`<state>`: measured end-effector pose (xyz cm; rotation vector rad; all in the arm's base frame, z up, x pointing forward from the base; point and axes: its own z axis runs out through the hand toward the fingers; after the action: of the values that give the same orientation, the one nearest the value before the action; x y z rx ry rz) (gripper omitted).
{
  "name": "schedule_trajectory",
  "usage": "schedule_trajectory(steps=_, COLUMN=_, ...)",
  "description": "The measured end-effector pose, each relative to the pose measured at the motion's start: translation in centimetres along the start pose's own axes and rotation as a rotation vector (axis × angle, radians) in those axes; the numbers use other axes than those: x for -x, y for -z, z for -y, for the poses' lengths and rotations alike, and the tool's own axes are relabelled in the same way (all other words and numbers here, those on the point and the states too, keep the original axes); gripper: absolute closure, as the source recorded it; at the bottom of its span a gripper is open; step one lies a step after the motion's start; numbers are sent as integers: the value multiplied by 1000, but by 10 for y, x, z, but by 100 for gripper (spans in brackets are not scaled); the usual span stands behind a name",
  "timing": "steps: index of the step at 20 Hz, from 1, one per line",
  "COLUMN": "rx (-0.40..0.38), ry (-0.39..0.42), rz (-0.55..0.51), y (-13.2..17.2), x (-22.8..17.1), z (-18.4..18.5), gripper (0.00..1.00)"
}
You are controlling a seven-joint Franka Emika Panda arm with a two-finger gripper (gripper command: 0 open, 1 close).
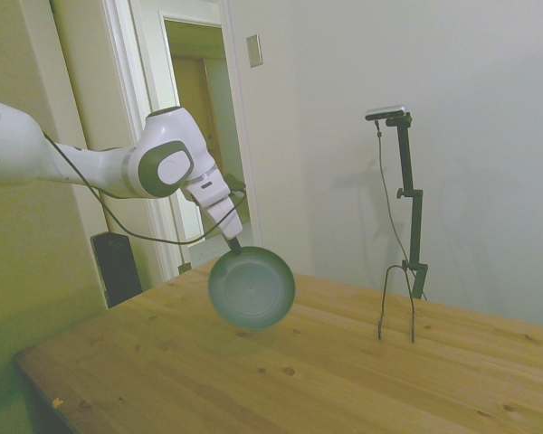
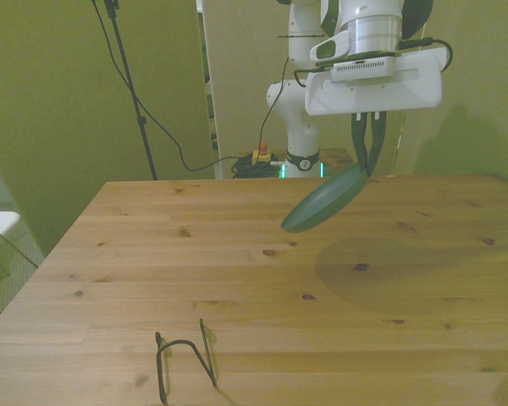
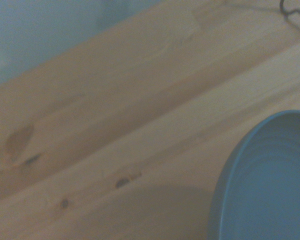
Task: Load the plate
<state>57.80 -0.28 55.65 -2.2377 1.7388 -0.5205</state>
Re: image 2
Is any yellow emergency stop button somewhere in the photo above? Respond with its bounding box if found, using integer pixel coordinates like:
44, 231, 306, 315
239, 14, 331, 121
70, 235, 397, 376
252, 142, 273, 167

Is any low wooden base table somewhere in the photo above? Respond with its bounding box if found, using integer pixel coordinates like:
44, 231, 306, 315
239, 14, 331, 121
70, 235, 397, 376
236, 147, 361, 178

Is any dark green round plate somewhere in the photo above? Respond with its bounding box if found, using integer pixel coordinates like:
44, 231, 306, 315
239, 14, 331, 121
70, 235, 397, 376
280, 162, 370, 234

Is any green partition panel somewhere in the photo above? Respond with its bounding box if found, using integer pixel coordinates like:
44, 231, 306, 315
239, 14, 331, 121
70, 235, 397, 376
0, 0, 215, 257
390, 0, 508, 187

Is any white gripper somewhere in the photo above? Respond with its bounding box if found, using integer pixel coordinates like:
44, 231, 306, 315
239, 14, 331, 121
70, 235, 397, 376
303, 45, 445, 177

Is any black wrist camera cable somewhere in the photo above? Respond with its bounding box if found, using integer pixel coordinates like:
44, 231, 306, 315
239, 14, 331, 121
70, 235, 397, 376
397, 36, 455, 74

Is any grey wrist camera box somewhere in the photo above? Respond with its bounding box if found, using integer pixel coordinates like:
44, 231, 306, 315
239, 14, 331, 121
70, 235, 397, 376
329, 56, 398, 85

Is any coil of black cables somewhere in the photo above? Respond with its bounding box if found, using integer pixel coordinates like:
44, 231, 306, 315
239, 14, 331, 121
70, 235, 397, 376
230, 154, 285, 179

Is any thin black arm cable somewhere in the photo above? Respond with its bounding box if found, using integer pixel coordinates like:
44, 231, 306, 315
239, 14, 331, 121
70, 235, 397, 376
257, 33, 319, 160

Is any black wire plate rack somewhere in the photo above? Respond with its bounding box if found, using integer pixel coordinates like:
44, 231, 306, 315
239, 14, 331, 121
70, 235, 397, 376
154, 318, 218, 405

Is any thin black floor cable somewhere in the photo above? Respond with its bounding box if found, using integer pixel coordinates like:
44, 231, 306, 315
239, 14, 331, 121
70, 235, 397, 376
0, 222, 40, 271

